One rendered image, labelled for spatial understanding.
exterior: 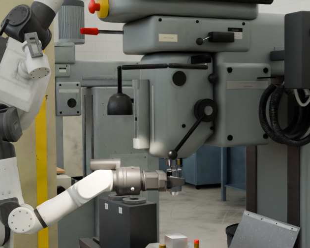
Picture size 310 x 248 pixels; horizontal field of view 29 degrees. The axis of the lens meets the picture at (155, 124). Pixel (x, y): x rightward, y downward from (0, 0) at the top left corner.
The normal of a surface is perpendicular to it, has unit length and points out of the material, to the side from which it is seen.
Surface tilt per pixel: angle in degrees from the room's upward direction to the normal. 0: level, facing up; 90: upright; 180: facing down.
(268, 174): 90
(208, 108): 90
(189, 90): 90
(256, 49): 90
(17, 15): 61
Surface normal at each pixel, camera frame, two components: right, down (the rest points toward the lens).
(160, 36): 0.42, 0.04
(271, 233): -0.81, -0.43
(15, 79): 0.51, -0.49
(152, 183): 0.12, 0.05
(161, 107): -0.44, 0.05
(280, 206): -0.91, 0.03
